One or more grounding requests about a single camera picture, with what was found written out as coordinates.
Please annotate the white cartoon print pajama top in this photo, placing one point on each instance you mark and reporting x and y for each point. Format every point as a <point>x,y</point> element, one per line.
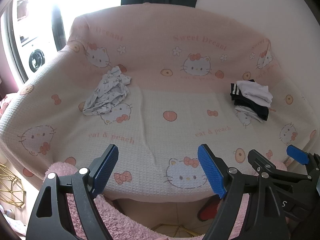
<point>120,76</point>

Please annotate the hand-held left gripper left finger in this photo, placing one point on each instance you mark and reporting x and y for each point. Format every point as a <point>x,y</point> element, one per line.
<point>106,172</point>

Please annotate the pink cartoon cat printed blanket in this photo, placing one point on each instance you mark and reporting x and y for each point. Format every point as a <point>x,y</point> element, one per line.
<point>160,92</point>

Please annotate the pink fluffy cloth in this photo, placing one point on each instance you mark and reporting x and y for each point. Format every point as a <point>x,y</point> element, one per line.
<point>82,210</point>

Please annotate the black white-striped garment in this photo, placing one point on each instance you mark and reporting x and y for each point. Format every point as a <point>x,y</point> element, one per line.
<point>246,103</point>

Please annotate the pink patterned cloth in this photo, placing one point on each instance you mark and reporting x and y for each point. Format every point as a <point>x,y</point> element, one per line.
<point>6,103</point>

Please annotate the white washing machine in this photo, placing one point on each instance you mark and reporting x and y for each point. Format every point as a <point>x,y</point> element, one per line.
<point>35,60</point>

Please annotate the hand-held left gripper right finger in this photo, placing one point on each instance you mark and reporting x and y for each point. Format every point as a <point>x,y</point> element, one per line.
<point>212,172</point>

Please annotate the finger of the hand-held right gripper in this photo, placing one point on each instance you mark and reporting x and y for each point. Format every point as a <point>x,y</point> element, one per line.
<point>297,155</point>
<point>265,166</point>

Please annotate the white folded garment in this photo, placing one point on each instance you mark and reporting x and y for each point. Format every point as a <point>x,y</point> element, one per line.
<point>257,92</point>

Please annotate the white cartoon print pajama pants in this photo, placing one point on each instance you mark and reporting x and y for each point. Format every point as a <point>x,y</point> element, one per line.
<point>102,100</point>

